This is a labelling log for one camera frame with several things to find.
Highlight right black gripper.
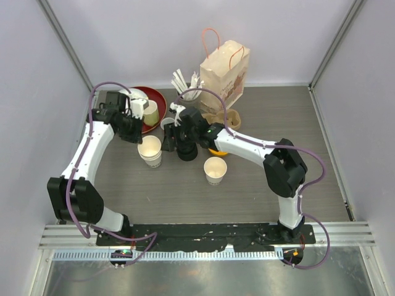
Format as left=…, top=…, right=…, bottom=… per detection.
left=161, top=121, right=198, bottom=153

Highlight stack of black lids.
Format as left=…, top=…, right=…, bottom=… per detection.
left=177, top=143, right=198, bottom=162

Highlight stack of white paper cups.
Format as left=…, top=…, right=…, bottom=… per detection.
left=138, top=135, right=162, bottom=168

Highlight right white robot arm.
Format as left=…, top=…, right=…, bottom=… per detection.
left=161, top=103, right=307, bottom=244

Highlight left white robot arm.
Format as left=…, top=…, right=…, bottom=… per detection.
left=47, top=102, right=143, bottom=246

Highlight paper takeout bag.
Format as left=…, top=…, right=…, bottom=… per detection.
left=199, top=38, right=251, bottom=113

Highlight pink mug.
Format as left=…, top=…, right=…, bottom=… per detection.
left=160, top=117, right=175, bottom=130

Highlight green cup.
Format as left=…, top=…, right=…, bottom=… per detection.
left=143, top=100, right=159, bottom=126

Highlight white paper plate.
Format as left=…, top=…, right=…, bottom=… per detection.
left=119, top=88, right=149, bottom=100

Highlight red round tray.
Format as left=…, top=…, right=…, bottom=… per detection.
left=134, top=86, right=167, bottom=134

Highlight grey straw holder cup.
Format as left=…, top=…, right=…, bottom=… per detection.
left=177, top=91, right=201, bottom=109

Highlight orange bowl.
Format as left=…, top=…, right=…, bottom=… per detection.
left=208, top=149, right=228, bottom=157

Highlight wrapped white straws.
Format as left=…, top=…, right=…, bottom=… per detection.
left=171, top=69, right=204, bottom=95

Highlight cardboard cup carrier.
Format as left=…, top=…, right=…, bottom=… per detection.
left=202, top=109, right=241, bottom=131

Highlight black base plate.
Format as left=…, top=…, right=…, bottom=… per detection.
left=96, top=223, right=316, bottom=253

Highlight aluminium front rail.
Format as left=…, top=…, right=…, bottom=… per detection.
left=52, top=248, right=283, bottom=261

